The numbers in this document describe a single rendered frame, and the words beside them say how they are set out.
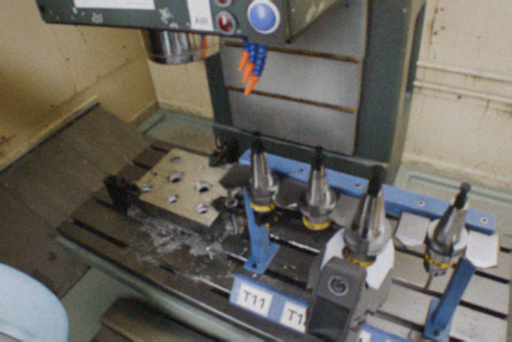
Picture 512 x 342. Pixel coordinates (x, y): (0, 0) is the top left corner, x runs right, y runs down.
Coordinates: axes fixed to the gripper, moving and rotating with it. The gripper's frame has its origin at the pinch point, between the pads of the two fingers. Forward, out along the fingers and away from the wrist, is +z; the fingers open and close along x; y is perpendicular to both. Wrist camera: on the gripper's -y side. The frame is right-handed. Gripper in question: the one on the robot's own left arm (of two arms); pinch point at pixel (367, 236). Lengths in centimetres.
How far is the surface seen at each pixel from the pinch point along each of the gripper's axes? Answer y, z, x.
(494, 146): 49, 101, 27
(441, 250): 4.9, 5.7, 10.6
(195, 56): -15.0, 14.7, -36.7
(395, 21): -6, 66, -12
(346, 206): 5.4, 9.3, -6.0
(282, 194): 5.5, 7.7, -17.3
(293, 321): 33.9, -0.6, -11.6
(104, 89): 40, 69, -143
